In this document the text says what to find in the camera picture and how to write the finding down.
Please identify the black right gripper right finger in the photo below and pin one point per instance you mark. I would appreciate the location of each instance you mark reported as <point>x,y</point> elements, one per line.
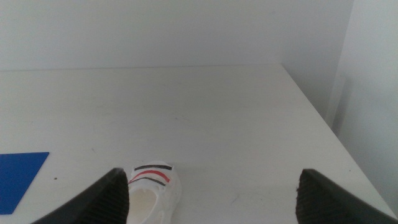
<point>323,202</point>

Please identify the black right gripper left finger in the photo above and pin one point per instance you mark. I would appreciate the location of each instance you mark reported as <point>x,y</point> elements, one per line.
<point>99,202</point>

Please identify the white shoe with stripes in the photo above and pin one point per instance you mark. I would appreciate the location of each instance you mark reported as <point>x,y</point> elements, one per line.
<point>155,196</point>

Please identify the blue mat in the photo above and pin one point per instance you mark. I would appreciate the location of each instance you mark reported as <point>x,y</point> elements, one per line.
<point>15,180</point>

